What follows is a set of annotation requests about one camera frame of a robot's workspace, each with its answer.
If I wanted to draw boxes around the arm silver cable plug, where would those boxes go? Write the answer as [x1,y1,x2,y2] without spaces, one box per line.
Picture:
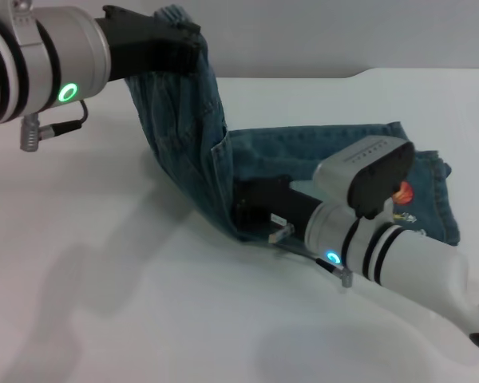
[19,99,90,152]
[314,257,354,289]

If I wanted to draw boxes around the blue denim shorts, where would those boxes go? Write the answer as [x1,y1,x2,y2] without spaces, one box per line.
[125,3,462,247]

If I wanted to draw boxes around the clear camera cable plug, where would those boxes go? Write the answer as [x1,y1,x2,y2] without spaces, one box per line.
[266,224,295,245]

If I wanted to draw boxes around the right arm silver cable plug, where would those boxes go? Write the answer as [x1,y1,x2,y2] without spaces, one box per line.
[314,257,354,289]

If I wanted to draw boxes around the left arm silver cable plug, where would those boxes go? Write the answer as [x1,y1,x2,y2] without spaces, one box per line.
[19,99,90,152]

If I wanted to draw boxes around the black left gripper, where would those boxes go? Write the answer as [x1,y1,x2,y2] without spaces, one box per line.
[93,4,203,83]

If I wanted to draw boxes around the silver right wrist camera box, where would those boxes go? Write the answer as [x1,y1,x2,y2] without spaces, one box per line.
[312,135,418,221]

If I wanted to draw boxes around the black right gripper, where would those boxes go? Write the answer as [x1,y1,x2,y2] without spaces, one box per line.
[232,175,325,245]

